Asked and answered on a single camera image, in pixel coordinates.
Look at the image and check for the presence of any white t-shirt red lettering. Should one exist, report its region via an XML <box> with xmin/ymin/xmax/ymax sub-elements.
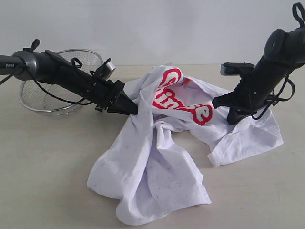
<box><xmin>87</xmin><ymin>65</ymin><xmax>283</xmax><ymax>226</ymax></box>

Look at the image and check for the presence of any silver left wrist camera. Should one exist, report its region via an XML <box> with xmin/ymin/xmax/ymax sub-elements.
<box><xmin>94</xmin><ymin>58</ymin><xmax>116</xmax><ymax>81</ymax></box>

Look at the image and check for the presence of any metal wire mesh basket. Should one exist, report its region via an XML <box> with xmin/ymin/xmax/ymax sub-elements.
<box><xmin>19</xmin><ymin>49</ymin><xmax>103</xmax><ymax>116</ymax></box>

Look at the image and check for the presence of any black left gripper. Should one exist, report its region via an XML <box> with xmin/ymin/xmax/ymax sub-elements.
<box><xmin>81</xmin><ymin>80</ymin><xmax>138</xmax><ymax>115</ymax></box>

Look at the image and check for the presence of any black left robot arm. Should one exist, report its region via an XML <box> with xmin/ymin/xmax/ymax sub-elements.
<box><xmin>0</xmin><ymin>39</ymin><xmax>138</xmax><ymax>115</ymax></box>

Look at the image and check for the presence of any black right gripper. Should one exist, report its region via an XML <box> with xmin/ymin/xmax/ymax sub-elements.
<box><xmin>212</xmin><ymin>82</ymin><xmax>269</xmax><ymax>125</ymax></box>

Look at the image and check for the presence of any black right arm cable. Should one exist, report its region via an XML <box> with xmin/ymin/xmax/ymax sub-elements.
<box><xmin>250</xmin><ymin>2</ymin><xmax>305</xmax><ymax>120</ymax></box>

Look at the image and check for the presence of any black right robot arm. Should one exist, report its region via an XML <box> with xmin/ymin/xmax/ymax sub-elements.
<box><xmin>212</xmin><ymin>28</ymin><xmax>305</xmax><ymax>125</ymax></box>

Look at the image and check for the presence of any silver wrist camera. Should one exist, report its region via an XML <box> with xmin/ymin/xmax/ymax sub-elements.
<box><xmin>220</xmin><ymin>62</ymin><xmax>255</xmax><ymax>76</ymax></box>
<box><xmin>94</xmin><ymin>58</ymin><xmax>116</xmax><ymax>81</ymax></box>

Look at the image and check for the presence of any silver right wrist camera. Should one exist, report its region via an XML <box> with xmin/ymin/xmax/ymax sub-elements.
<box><xmin>220</xmin><ymin>62</ymin><xmax>255</xmax><ymax>76</ymax></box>

